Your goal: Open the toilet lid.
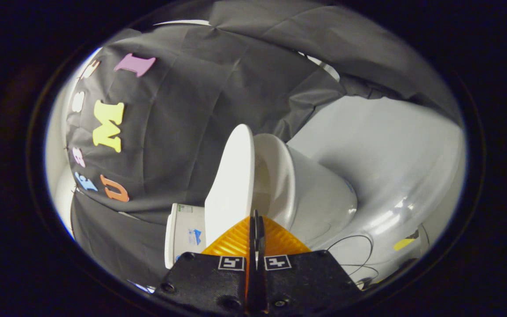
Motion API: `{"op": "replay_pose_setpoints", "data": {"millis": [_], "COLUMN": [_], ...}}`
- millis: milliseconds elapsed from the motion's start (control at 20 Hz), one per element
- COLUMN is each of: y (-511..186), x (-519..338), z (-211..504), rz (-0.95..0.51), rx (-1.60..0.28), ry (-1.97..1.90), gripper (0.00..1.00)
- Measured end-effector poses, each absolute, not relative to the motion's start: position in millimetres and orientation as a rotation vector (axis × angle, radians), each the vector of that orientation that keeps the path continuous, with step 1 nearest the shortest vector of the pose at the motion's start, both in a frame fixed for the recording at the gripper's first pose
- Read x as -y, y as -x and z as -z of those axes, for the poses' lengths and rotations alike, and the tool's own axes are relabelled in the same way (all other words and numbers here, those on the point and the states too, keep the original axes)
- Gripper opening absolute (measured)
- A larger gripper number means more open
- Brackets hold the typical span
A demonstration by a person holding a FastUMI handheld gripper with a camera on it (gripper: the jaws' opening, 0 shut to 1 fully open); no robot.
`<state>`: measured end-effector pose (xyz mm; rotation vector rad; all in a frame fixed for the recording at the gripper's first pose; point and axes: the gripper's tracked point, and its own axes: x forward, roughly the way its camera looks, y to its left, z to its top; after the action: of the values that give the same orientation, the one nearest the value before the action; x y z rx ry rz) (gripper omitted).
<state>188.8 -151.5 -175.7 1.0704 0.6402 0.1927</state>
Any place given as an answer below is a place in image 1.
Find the white toilet lid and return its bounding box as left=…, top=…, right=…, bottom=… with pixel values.
left=204, top=124, right=255, bottom=247

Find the yellow tape piece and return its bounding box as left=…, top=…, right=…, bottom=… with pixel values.
left=393, top=229, right=421, bottom=253

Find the thin black cable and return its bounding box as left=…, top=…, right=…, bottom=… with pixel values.
left=326, top=234, right=380, bottom=289

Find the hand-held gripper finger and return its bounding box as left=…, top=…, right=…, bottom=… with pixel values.
left=256, top=210, right=364, bottom=317
left=153, top=210, right=258, bottom=317

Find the black backdrop cloth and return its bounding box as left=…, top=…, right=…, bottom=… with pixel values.
left=62, top=0, right=462, bottom=288

